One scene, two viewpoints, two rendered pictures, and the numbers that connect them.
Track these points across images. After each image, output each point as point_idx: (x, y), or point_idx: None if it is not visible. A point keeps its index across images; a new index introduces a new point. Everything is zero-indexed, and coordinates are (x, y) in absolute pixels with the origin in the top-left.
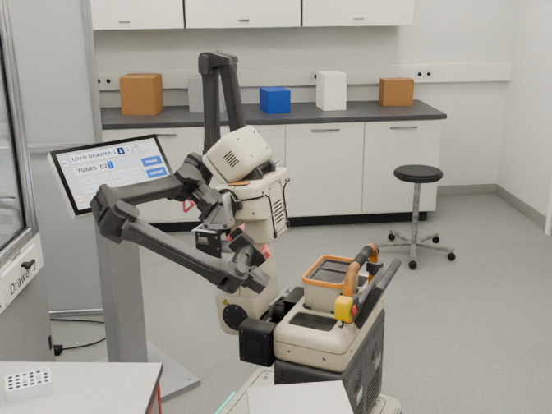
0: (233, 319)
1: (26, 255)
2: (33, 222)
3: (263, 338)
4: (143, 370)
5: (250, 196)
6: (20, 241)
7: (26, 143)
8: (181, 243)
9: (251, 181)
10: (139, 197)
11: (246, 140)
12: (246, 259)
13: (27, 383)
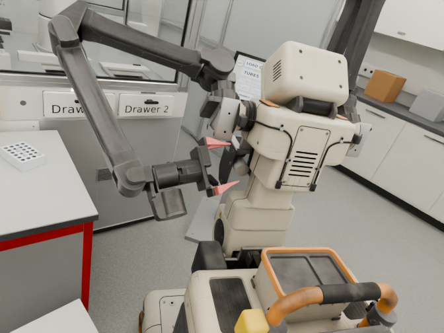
0: (217, 233)
1: (158, 97)
2: (182, 82)
3: (202, 269)
4: (78, 207)
5: (263, 121)
6: (158, 86)
7: (201, 22)
8: (102, 103)
9: (283, 108)
10: (124, 42)
11: (312, 60)
12: (172, 173)
13: (15, 152)
